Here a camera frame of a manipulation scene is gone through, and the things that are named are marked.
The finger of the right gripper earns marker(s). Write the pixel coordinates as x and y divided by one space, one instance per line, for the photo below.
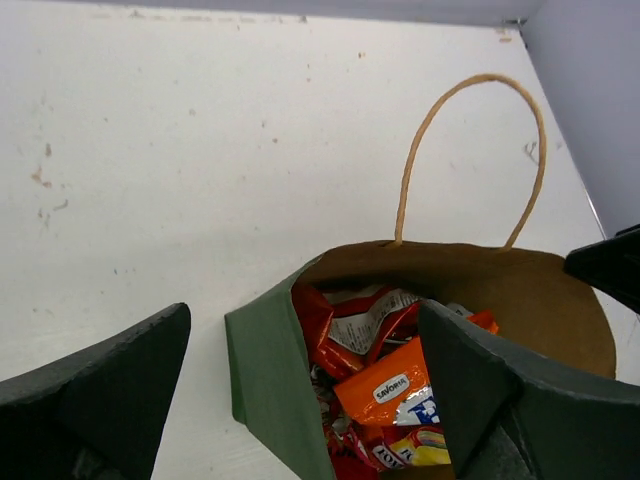
611 266

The Fox's fruits candy bag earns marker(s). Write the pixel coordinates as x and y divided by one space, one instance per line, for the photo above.
394 419

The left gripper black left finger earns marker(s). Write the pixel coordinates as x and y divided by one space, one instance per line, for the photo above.
98 413

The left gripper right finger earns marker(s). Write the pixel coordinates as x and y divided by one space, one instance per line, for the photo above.
510 413

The red Doritos bag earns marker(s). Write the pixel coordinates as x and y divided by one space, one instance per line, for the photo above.
348 330

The small pink candy bag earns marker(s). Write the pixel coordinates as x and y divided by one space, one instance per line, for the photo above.
345 450

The green paper bag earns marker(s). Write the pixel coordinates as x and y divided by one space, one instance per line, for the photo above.
538 305

